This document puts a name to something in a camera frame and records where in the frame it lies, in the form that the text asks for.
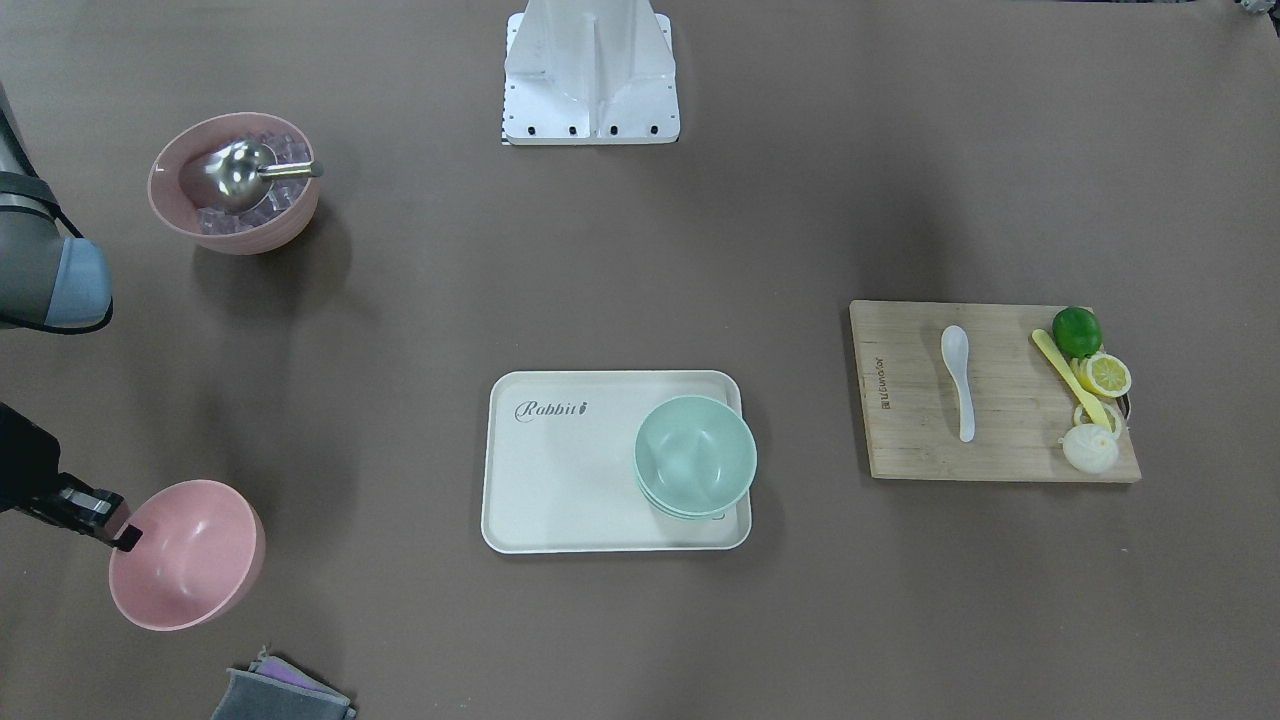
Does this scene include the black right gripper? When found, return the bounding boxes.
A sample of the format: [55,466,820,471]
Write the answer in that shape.
[1,404,143,553]

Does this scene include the small pink bowl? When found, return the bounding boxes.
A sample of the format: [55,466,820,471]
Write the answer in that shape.
[108,479,268,632]

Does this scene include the white ceramic spoon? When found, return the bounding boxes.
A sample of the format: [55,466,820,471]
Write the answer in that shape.
[940,325,977,443]

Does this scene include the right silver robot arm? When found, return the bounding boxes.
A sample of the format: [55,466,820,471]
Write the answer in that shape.
[1,97,142,552]

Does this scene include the large pink ice bowl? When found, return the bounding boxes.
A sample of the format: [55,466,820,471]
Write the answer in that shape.
[147,111,319,256]

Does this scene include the top green bowl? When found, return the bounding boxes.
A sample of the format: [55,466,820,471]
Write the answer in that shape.
[634,395,758,512]

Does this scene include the lower green bowls stack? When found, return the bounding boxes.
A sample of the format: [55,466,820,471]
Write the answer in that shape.
[636,480,751,521]

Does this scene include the grey folded cloth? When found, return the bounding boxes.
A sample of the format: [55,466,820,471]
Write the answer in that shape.
[211,648,358,719]

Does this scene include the metal ice scoop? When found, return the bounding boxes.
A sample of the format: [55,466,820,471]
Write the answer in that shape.
[179,138,324,214]

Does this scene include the cream serving tray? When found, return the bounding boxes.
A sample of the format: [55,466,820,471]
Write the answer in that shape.
[480,369,753,553]

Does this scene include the wooden cutting board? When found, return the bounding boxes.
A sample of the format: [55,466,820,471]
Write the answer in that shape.
[849,300,1142,484]

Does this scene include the yellow plastic knife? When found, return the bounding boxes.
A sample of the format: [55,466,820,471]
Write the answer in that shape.
[1030,328,1119,433]

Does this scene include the green lime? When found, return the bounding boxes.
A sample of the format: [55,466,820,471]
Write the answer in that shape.
[1051,306,1105,359]

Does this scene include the lemon slice front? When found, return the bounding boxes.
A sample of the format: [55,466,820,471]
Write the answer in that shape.
[1076,352,1133,398]

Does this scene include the lemon slice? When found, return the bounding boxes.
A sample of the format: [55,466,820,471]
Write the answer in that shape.
[1076,352,1133,398]
[1071,400,1126,439]

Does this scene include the lemon slice back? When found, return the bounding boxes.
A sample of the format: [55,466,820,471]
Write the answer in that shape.
[1071,400,1126,439]

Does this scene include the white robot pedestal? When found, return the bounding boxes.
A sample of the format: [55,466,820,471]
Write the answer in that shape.
[500,1,682,146]

